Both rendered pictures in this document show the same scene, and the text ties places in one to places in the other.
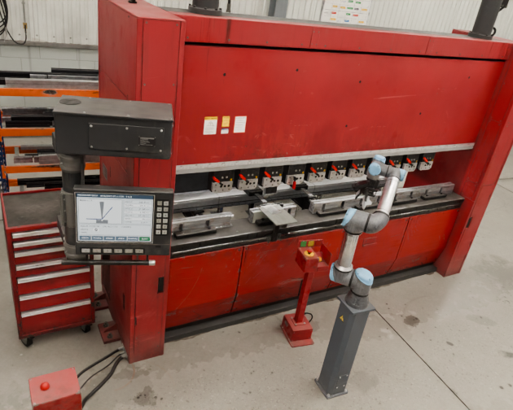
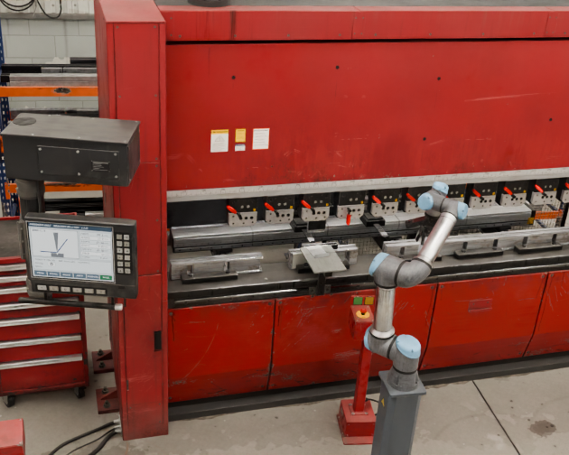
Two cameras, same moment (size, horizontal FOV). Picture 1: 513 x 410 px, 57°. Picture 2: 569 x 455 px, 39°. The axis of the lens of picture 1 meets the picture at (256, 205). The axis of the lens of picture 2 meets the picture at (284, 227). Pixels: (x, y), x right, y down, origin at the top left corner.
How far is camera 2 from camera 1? 1.24 m
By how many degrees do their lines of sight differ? 14
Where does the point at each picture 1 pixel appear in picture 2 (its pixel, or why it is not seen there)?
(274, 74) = (303, 74)
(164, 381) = not seen: outside the picture
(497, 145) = not seen: outside the picture
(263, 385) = not seen: outside the picture
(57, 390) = not seen: outside the picture
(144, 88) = (119, 100)
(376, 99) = (470, 101)
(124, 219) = (81, 253)
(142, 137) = (95, 162)
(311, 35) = (352, 23)
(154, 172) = (138, 199)
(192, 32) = (185, 30)
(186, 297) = (200, 361)
